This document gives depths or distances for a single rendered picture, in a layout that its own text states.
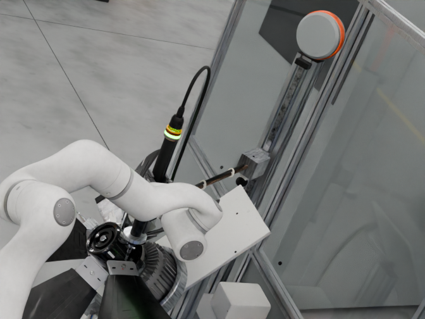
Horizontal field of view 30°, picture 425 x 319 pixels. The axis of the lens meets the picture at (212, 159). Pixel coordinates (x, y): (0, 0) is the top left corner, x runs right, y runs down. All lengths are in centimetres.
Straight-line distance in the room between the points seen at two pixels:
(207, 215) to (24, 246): 51
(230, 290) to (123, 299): 66
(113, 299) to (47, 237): 67
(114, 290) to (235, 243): 44
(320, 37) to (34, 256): 134
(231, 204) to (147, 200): 80
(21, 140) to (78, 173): 355
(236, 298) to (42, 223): 132
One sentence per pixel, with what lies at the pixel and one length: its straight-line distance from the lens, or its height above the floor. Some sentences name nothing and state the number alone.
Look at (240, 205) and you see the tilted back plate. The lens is 260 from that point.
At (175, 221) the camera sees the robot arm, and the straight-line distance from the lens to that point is 198.
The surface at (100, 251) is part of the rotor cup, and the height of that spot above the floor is 121.
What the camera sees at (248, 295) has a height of 97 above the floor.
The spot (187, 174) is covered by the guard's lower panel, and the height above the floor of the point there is 86.
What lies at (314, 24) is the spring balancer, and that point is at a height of 191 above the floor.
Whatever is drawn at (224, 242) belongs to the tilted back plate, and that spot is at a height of 125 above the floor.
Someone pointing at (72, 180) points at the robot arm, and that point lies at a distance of 174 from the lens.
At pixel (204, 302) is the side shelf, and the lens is 293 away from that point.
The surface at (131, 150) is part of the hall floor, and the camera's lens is 557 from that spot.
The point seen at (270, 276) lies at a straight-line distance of 296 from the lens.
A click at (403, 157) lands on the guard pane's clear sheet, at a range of 244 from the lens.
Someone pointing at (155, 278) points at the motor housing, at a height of 115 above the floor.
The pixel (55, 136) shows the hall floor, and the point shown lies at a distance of 544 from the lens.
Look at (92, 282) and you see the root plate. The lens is 244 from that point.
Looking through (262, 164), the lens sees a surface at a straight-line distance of 273.
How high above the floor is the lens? 256
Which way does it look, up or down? 26 degrees down
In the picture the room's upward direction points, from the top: 22 degrees clockwise
